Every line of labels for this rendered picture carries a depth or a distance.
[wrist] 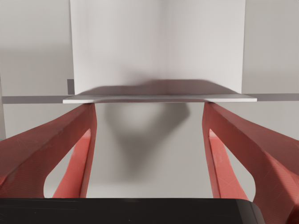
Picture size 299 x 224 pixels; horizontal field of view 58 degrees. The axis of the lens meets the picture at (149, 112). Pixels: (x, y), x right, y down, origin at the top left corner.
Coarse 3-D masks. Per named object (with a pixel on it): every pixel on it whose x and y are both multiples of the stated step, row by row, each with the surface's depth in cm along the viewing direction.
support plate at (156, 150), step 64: (0, 0) 13; (64, 0) 13; (256, 0) 13; (0, 64) 14; (64, 64) 14; (256, 64) 14; (128, 128) 14; (192, 128) 14; (128, 192) 15; (192, 192) 15
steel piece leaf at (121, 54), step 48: (96, 0) 13; (144, 0) 13; (192, 0) 13; (240, 0) 13; (96, 48) 13; (144, 48) 13; (192, 48) 13; (240, 48) 13; (96, 96) 13; (144, 96) 13; (192, 96) 12; (240, 96) 12
